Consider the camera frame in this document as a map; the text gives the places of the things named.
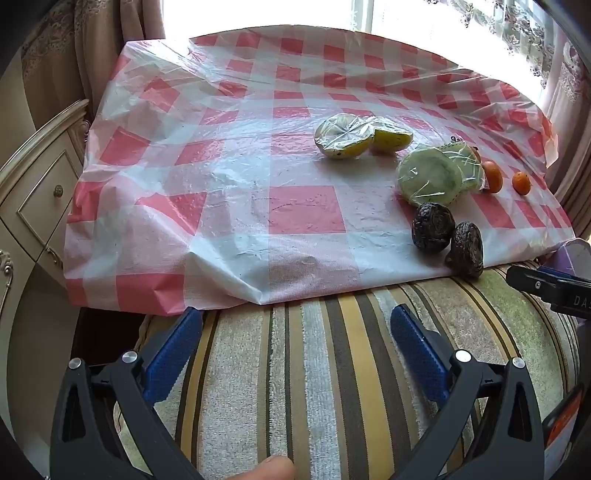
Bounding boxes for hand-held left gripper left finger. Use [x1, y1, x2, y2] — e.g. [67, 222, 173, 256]
[50, 307, 204, 480]

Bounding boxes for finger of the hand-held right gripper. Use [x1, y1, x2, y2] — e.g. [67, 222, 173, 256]
[505, 264, 591, 302]

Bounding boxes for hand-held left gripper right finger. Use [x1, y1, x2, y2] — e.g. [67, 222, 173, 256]
[390, 304, 546, 480]

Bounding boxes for purple rimmed cardboard box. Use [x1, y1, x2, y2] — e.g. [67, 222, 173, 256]
[551, 239, 591, 278]

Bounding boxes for dark wrinkled passion fruit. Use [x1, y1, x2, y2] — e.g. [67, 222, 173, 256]
[445, 221, 485, 280]
[412, 202, 457, 254]

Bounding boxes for green melon slice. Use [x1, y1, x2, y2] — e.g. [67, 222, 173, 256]
[436, 141, 485, 193]
[396, 145, 464, 208]

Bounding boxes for yellow fruit half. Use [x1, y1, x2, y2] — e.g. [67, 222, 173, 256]
[367, 117, 414, 156]
[315, 113, 375, 160]

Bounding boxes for person's left hand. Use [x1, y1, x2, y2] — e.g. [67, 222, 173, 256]
[229, 455, 296, 480]

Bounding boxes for striped sofa cushion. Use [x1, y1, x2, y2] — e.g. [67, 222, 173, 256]
[113, 265, 583, 480]

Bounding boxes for orange black object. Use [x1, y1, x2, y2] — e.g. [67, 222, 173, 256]
[542, 385, 585, 463]

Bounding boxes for pink beige drape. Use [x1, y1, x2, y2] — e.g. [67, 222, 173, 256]
[538, 39, 591, 201]

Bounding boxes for red white checked plastic tablecloth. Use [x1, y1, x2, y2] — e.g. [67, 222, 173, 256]
[64, 34, 578, 308]

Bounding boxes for cream wooden cabinet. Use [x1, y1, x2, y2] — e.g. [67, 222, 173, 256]
[0, 99, 92, 317]

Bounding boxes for floral sheer lace curtain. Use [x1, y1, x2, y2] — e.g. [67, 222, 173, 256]
[443, 0, 561, 90]

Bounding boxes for beige patterned drape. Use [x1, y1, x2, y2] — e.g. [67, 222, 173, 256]
[21, 0, 168, 121]

